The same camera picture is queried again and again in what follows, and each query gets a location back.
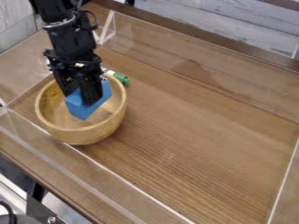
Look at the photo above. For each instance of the clear acrylic corner bracket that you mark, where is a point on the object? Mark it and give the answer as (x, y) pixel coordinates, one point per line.
(106, 31)

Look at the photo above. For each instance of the white green marker pen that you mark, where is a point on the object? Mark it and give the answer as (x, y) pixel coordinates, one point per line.
(122, 77)

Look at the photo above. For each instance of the brown wooden bowl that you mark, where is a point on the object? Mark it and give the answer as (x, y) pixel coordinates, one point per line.
(70, 129)

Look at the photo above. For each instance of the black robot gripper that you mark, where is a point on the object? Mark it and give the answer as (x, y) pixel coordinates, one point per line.
(74, 62)

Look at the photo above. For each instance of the blue rectangular block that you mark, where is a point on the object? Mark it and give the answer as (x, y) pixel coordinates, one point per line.
(78, 108)

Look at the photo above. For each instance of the black metal table frame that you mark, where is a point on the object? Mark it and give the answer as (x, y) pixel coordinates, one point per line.
(34, 191)

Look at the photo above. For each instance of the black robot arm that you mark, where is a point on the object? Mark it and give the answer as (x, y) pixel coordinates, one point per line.
(61, 7)

